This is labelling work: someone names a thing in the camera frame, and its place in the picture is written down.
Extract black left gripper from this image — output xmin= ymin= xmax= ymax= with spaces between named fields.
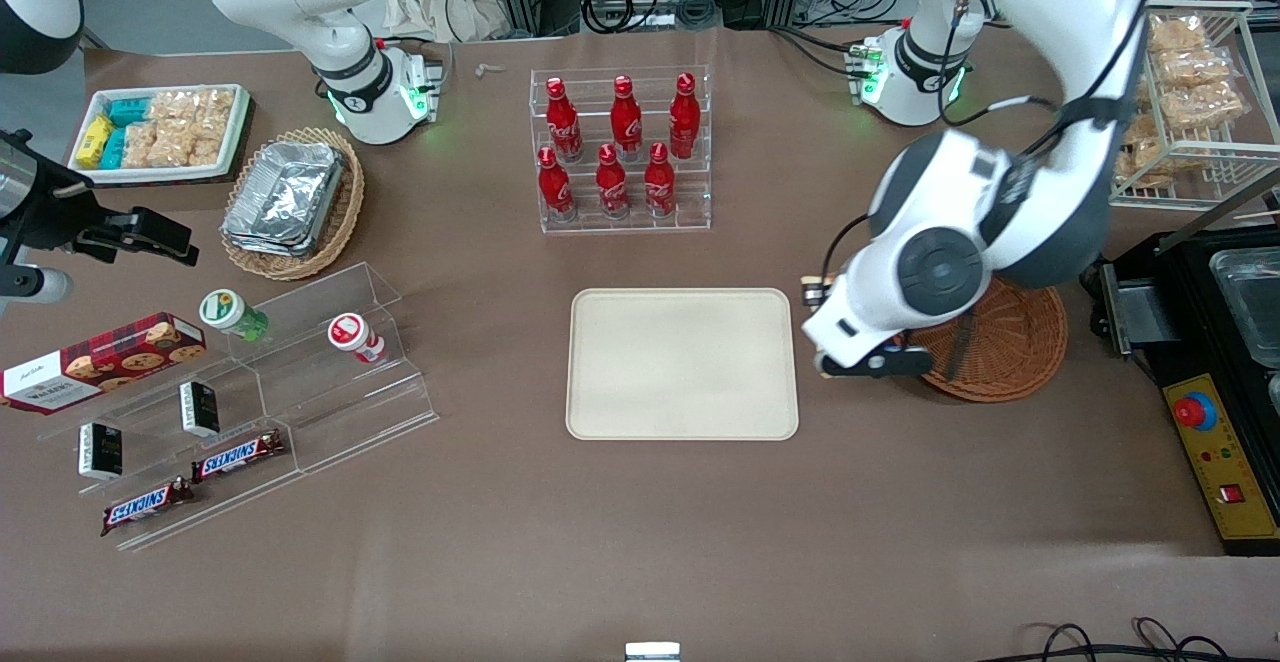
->
xmin=818 ymin=308 xmax=978 ymax=385

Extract round brown wicker basket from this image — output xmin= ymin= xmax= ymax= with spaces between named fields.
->
xmin=905 ymin=277 xmax=1069 ymax=404

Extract white snack tray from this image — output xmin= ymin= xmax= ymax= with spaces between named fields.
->
xmin=68 ymin=83 xmax=253 ymax=187

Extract oval light wicker basket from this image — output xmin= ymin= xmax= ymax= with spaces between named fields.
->
xmin=219 ymin=126 xmax=367 ymax=282

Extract beige rectangular tray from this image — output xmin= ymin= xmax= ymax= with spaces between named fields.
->
xmin=565 ymin=287 xmax=801 ymax=442

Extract green lid drink bottle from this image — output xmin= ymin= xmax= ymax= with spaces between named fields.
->
xmin=197 ymin=288 xmax=270 ymax=344

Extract clear rice cracker bag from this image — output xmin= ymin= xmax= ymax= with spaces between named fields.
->
xmin=124 ymin=122 xmax=191 ymax=169
xmin=188 ymin=112 xmax=237 ymax=167
xmin=150 ymin=88 xmax=237 ymax=129

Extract yellow snack packet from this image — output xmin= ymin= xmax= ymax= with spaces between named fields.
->
xmin=76 ymin=116 xmax=114 ymax=169

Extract aluminium foil container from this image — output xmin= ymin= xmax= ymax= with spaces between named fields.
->
xmin=221 ymin=139 xmax=347 ymax=259

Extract red tartan cookie box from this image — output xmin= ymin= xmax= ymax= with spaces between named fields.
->
xmin=0 ymin=311 xmax=209 ymax=416

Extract small black white box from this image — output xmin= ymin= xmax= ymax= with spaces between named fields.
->
xmin=177 ymin=379 xmax=222 ymax=439
xmin=77 ymin=421 xmax=125 ymax=482

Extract red lid drink bottle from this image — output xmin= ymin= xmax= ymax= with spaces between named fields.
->
xmin=326 ymin=312 xmax=387 ymax=366

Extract snickers chocolate bar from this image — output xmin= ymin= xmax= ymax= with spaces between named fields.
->
xmin=99 ymin=476 xmax=197 ymax=539
xmin=189 ymin=429 xmax=287 ymax=484

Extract black sealing appliance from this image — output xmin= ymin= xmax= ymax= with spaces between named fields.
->
xmin=1094 ymin=226 xmax=1280 ymax=415

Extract clear acrylic tiered shelf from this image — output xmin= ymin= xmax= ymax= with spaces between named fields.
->
xmin=38 ymin=261 xmax=442 ymax=554

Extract bagged fried snack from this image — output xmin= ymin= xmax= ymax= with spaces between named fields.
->
xmin=1153 ymin=48 xmax=1233 ymax=90
xmin=1146 ymin=13 xmax=1208 ymax=55
xmin=1158 ymin=81 xmax=1248 ymax=130
xmin=1120 ymin=112 xmax=1169 ymax=190

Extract yellow emergency stop control box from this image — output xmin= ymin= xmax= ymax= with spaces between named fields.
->
xmin=1160 ymin=372 xmax=1280 ymax=556

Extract clear acrylic bottle rack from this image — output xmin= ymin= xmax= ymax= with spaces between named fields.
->
xmin=529 ymin=66 xmax=714 ymax=236

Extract red cola bottle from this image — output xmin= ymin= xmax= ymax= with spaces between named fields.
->
xmin=536 ymin=145 xmax=577 ymax=224
xmin=544 ymin=76 xmax=585 ymax=164
xmin=667 ymin=71 xmax=702 ymax=162
xmin=609 ymin=73 xmax=645 ymax=162
xmin=595 ymin=143 xmax=632 ymax=221
xmin=643 ymin=141 xmax=678 ymax=219

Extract black floor cable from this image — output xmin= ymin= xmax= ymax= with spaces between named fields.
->
xmin=998 ymin=618 xmax=1280 ymax=662

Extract white wire rack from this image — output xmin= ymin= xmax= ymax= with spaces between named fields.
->
xmin=1108 ymin=0 xmax=1280 ymax=212

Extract black coiled cable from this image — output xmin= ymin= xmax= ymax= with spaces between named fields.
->
xmin=580 ymin=0 xmax=667 ymax=36

